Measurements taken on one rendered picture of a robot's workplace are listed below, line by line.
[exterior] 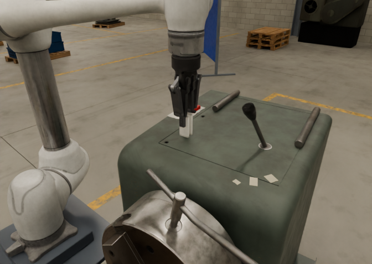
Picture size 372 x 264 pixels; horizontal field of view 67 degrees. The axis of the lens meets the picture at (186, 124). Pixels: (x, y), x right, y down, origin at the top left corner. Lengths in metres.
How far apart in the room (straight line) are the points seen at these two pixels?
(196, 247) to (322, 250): 1.80
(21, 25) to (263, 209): 0.73
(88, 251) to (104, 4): 0.88
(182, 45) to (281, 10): 10.66
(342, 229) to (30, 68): 2.29
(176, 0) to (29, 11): 0.38
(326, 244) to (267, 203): 1.76
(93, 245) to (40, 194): 0.31
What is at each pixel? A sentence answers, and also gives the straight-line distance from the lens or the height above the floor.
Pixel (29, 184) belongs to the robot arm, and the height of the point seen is 1.07.
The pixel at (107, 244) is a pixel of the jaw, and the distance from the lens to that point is 0.63.
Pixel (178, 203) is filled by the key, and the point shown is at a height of 1.31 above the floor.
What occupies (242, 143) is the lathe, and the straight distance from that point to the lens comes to 0.81.
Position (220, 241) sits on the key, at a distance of 0.48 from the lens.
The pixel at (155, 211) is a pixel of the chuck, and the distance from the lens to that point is 0.61.
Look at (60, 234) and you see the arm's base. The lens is 1.21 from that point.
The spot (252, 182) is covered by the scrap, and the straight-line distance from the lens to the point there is 0.67.
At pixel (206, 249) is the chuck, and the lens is 0.59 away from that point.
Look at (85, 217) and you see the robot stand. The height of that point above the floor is 0.75.
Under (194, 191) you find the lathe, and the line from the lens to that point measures 0.68.
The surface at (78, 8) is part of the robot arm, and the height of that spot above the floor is 1.61.
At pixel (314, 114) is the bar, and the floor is 1.28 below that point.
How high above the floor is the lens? 1.66
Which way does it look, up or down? 27 degrees down
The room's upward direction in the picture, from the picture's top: straight up
